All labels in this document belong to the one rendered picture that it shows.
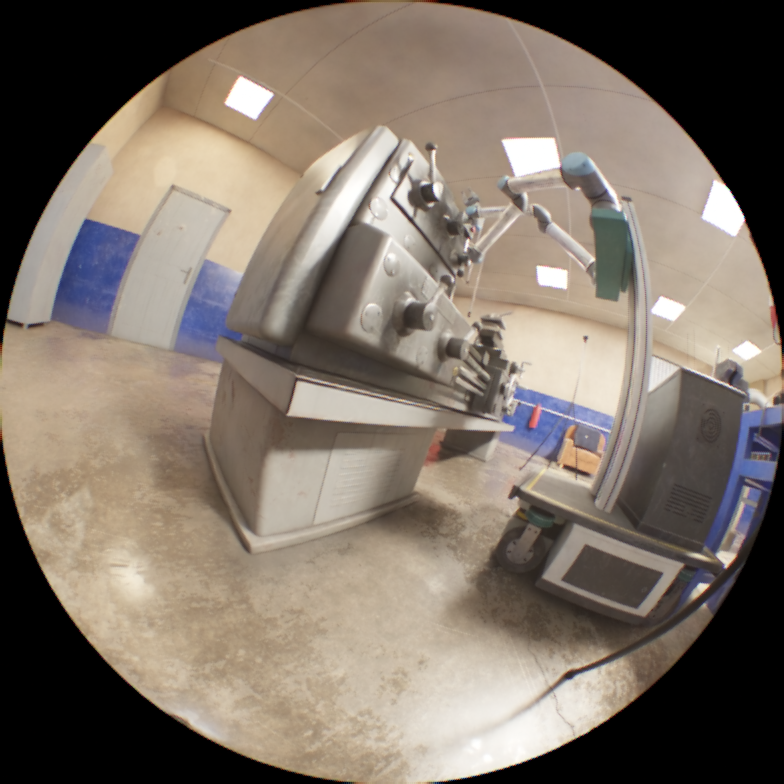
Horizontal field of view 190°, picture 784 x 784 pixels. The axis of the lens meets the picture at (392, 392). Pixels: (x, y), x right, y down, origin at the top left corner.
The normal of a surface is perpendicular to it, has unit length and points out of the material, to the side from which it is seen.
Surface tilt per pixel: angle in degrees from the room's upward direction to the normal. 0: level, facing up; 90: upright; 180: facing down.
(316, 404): 90
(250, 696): 0
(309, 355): 90
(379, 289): 90
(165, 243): 90
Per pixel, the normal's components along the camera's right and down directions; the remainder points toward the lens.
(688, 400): -0.66, -0.19
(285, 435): 0.76, 0.28
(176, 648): 0.32, -0.95
